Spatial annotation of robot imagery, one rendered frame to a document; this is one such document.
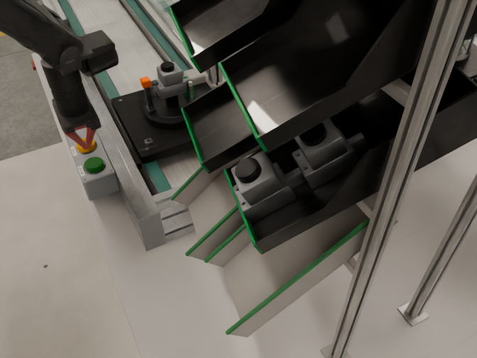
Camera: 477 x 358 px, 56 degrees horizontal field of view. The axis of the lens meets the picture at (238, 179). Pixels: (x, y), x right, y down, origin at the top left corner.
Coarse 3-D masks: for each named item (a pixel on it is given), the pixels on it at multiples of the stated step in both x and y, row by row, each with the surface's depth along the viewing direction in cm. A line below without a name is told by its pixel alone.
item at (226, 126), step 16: (208, 96) 69; (224, 96) 70; (192, 112) 70; (208, 112) 69; (224, 112) 68; (240, 112) 66; (192, 128) 68; (208, 128) 67; (224, 128) 66; (240, 128) 64; (208, 144) 65; (224, 144) 64; (240, 144) 60; (256, 144) 61; (208, 160) 61; (224, 160) 61
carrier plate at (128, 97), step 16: (128, 96) 112; (144, 96) 112; (128, 112) 108; (128, 128) 104; (144, 128) 103; (144, 144) 100; (160, 144) 100; (176, 144) 99; (192, 144) 101; (144, 160) 97
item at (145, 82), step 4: (140, 80) 99; (144, 80) 98; (148, 80) 98; (156, 80) 101; (144, 84) 98; (148, 84) 99; (152, 84) 100; (156, 84) 100; (144, 88) 99; (148, 88) 100; (148, 92) 100; (148, 96) 101; (148, 100) 102; (152, 100) 102; (148, 104) 103; (152, 104) 103; (152, 108) 103
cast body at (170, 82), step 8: (168, 64) 99; (176, 64) 101; (160, 72) 99; (168, 72) 98; (176, 72) 99; (160, 80) 101; (168, 80) 99; (176, 80) 100; (184, 80) 102; (160, 88) 100; (168, 88) 100; (176, 88) 101; (184, 88) 102; (160, 96) 101; (168, 96) 102
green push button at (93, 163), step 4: (88, 160) 96; (92, 160) 96; (96, 160) 96; (100, 160) 96; (84, 164) 95; (88, 164) 95; (92, 164) 95; (96, 164) 95; (100, 164) 95; (88, 168) 94; (92, 168) 94; (96, 168) 94; (100, 168) 95; (92, 172) 95
